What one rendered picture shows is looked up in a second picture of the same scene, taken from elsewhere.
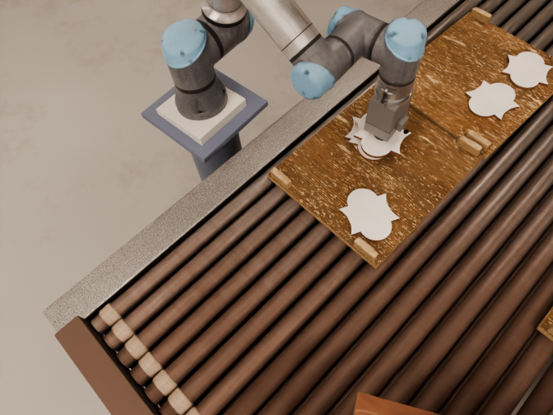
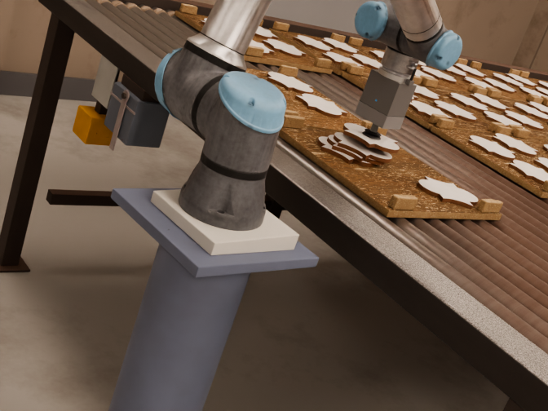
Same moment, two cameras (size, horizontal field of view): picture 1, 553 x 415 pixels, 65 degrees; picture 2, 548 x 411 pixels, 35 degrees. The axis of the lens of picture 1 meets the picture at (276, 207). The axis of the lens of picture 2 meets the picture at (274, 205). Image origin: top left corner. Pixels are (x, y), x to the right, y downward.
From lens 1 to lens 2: 1.88 m
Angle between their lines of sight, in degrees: 74
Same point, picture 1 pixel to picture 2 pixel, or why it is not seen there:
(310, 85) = (458, 48)
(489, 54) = not seen: hidden behind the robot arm
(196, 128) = (277, 230)
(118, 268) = (520, 346)
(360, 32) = not seen: hidden behind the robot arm
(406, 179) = (406, 166)
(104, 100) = not seen: outside the picture
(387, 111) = (410, 89)
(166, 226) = (453, 295)
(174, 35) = (254, 90)
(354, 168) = (388, 176)
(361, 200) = (433, 187)
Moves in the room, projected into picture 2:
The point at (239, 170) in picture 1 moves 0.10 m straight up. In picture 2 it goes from (369, 227) to (388, 178)
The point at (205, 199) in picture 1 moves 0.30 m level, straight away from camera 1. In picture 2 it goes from (412, 260) to (253, 228)
